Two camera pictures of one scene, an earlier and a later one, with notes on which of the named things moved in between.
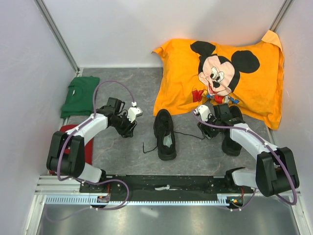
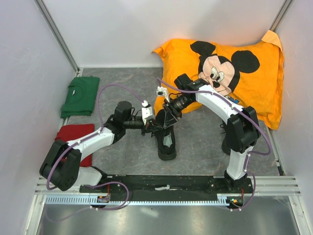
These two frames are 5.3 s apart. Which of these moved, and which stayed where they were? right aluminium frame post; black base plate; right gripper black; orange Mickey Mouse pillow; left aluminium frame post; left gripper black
Moved: right gripper black; left gripper black
Stayed: orange Mickey Mouse pillow; left aluminium frame post; right aluminium frame post; black base plate
